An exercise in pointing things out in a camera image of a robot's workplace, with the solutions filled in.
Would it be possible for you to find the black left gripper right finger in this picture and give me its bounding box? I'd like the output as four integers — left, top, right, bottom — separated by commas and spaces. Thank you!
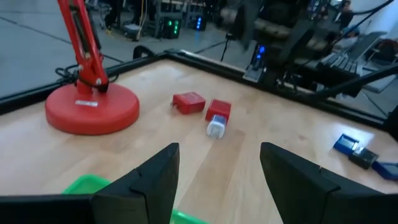
259, 142, 398, 224

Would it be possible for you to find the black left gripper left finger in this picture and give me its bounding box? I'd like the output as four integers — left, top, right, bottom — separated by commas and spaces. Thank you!
91, 142, 181, 224

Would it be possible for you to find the small blue card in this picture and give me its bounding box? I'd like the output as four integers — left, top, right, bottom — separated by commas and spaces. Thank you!
371, 161, 398, 182
333, 133, 360, 156

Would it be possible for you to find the red wall charger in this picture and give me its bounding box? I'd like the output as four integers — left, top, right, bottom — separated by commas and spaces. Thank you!
172, 91, 206, 115
205, 99, 232, 123

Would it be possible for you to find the green slotted plastic basket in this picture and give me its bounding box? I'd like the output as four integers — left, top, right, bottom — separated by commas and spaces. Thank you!
62, 174, 210, 224

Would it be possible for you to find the small black card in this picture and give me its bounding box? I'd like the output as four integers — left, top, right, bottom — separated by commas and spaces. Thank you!
348, 146, 380, 170

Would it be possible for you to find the red desk lamp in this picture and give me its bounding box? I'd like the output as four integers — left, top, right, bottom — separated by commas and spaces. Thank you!
45, 0, 141, 136

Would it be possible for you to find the black keyboard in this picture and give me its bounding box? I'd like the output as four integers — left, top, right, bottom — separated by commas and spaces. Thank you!
317, 52, 364, 77

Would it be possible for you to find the person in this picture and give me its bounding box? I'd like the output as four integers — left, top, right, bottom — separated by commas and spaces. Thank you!
334, 25, 363, 52
338, 0, 356, 29

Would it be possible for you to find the black box with green lights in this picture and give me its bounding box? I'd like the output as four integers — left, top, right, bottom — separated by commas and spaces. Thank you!
161, 17, 183, 40

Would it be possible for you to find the black box with blue lights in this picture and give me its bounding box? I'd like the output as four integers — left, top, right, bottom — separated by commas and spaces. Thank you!
194, 15, 208, 32

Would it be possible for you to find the black table frame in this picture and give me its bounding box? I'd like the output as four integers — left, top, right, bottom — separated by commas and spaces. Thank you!
0, 51, 398, 131

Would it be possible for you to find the black lamp cable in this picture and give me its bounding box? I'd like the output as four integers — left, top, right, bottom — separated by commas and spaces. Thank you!
55, 64, 121, 85

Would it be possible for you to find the yellow hanging cable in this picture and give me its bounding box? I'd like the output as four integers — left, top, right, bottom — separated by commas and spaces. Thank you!
135, 0, 149, 41

